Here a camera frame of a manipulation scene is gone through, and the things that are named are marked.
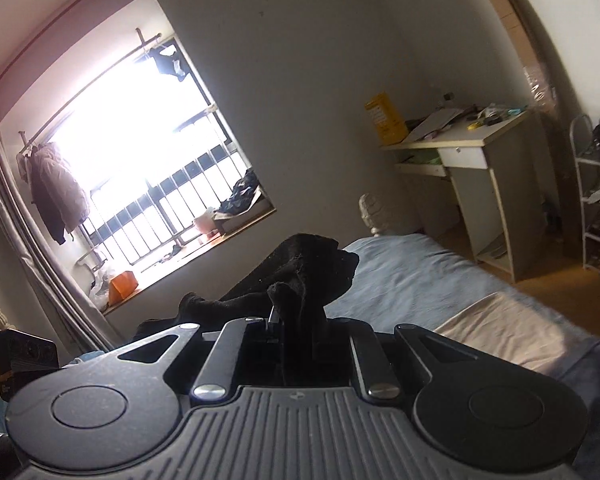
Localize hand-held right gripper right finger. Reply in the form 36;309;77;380
325;319;481;402

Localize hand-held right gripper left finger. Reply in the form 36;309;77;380
117;307;281;402

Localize black t-shirt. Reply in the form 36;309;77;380
132;232;361;391

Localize dark crumpled clothes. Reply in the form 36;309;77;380
217;167;261;216

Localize dark hanging clothes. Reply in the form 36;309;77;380
150;42;188;81

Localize grey curtain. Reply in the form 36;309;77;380
0;105;126;351

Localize white plastic bag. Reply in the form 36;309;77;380
87;267;113;311

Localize wooden window sill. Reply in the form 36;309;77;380
102;205;278;316

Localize open cardboard box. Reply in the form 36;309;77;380
214;187;273;223

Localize orange bag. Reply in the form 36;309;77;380
107;270;141;306

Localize pink pot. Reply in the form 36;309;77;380
192;207;226;241

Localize carved bedpost finial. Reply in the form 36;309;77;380
357;192;388;236

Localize beige folded cloth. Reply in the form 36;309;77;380
434;292;591;376

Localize brown hanging jacket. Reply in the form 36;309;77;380
16;141;92;246

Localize white desk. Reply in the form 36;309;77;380
380;107;561;283

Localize yellow box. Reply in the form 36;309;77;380
364;91;410;147

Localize white papers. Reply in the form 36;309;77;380
404;107;468;143

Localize small assorted desk items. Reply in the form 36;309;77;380
467;102;528;126

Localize tall cardboard box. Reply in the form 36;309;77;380
462;0;563;111

